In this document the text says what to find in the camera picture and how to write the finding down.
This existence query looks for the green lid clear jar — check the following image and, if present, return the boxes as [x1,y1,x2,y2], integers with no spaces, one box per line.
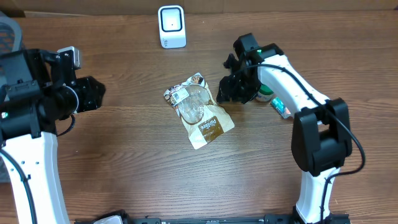
[255,85,274,102]

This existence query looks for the small teal tissue pack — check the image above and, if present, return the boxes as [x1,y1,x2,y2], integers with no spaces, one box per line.
[271,97,292,119]

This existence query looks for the beige rice pouch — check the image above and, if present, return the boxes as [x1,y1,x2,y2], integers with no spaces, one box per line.
[164,73,234,149]

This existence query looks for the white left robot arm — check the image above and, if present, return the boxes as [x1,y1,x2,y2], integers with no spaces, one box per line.
[1,46,106,223]

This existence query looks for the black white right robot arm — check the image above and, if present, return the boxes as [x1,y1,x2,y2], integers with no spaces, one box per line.
[216,33,366,223]

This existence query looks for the white barcode scanner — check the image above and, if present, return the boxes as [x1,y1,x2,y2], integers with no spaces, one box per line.
[158,5,187,49]

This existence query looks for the black plastic mesh basket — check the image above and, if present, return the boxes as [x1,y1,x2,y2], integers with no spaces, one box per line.
[1,14,24,54]

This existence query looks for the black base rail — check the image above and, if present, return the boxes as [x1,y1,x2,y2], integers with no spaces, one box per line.
[74,210,352,224]

